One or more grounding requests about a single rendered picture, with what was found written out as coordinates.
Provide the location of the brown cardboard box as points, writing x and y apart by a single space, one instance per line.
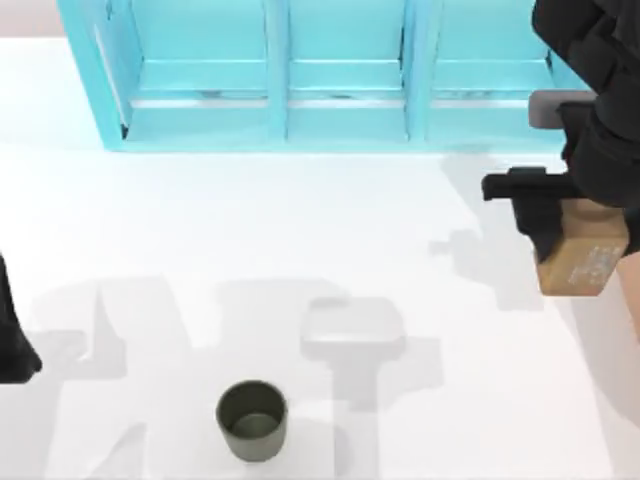
582 260

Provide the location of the pale grey rounded box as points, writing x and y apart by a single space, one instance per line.
545 107

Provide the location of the light blue rack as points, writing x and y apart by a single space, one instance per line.
345 125

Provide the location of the dark green cup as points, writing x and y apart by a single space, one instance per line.
252 425

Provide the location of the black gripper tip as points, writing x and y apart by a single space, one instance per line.
12 345

